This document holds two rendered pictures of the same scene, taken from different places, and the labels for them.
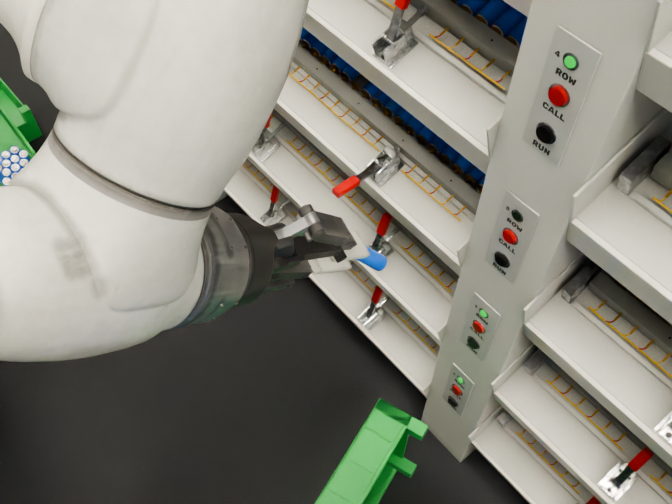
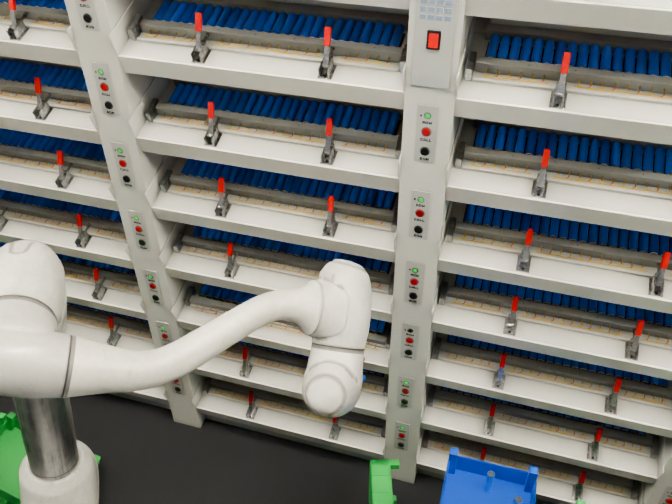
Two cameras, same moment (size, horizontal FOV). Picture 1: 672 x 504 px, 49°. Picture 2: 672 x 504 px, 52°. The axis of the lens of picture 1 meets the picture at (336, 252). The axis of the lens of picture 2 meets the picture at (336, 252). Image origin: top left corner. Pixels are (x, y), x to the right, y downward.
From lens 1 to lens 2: 0.99 m
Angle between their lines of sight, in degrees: 27
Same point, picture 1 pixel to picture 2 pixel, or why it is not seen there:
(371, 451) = (382, 483)
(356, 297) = (320, 428)
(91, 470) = not seen: outside the picture
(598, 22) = (420, 256)
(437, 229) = (370, 357)
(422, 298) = (366, 400)
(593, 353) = (456, 372)
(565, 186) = (425, 310)
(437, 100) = not seen: hidden behind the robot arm
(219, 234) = not seen: hidden behind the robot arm
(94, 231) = (349, 364)
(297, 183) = (273, 379)
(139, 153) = (354, 337)
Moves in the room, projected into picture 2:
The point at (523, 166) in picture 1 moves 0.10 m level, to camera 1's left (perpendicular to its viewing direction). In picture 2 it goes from (407, 310) to (372, 327)
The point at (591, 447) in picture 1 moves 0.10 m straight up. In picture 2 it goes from (471, 421) to (476, 397)
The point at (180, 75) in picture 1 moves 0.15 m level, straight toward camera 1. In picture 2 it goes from (358, 312) to (424, 352)
